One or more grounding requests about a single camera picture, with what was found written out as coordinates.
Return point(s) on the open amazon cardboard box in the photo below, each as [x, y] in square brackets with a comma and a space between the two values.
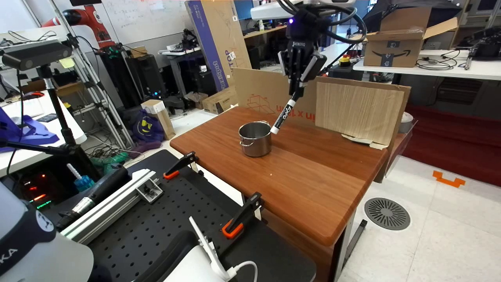
[404, 33]

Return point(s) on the brown cardboard divider board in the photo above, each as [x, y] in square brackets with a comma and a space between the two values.
[357, 110]

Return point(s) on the grey office desk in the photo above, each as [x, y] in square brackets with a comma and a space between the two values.
[445, 78]

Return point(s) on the wooden table with metal leg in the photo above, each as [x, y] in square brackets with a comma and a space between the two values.
[310, 182]

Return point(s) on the far black orange clamp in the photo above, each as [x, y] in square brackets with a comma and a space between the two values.
[179, 164]

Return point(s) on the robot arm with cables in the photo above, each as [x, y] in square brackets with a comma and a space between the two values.
[312, 20]

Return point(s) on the near black orange clamp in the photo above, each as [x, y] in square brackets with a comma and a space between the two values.
[237, 224]

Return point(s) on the silver metal pot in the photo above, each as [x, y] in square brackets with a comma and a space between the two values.
[255, 138]

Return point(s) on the camera on tripod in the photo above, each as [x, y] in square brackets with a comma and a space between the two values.
[39, 56]

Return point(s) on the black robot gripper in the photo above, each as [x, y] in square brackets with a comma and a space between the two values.
[301, 61]

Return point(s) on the black and white marker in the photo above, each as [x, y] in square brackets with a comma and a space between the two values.
[284, 114]

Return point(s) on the near aluminium extrusion rail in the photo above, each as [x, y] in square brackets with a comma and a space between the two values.
[144, 186]

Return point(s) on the tall blue cardboard box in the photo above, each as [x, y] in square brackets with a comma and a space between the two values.
[221, 37]

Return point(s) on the black orange clamp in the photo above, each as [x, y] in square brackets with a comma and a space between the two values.
[179, 164]
[237, 224]

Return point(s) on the round floor drain cover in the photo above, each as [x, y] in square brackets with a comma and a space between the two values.
[387, 213]

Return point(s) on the black perforated breadboard base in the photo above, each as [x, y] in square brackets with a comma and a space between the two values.
[149, 235]

